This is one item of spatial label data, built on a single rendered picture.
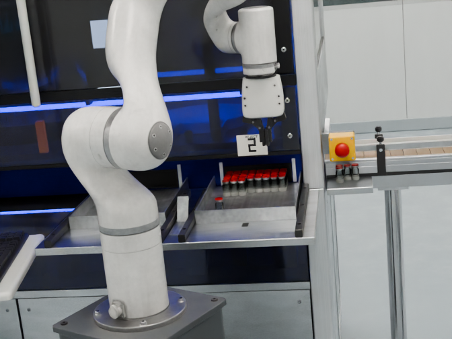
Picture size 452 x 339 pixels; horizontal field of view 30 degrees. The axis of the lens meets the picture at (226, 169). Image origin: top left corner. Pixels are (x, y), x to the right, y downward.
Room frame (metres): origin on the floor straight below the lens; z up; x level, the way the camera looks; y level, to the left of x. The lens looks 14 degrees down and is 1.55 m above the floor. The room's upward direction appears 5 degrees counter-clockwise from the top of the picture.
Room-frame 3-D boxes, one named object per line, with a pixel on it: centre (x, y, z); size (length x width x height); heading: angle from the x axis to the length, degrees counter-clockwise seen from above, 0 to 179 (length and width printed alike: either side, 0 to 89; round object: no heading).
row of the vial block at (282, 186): (2.31, -0.08, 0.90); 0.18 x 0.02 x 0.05; 81
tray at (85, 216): (2.28, 0.27, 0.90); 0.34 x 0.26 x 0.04; 171
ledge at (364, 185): (2.34, -0.35, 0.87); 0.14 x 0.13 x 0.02; 171
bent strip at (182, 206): (2.07, 0.13, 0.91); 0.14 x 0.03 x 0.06; 171
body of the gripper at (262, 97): (2.03, -0.10, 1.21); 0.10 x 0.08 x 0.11; 81
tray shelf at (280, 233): (2.18, 0.11, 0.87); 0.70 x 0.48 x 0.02; 81
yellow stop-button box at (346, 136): (2.30, -0.33, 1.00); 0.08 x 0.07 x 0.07; 171
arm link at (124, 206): (1.61, 0.23, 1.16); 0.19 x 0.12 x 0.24; 55
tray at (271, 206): (2.23, -0.06, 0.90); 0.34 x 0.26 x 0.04; 171
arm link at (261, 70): (2.03, -0.11, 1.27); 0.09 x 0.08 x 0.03; 81
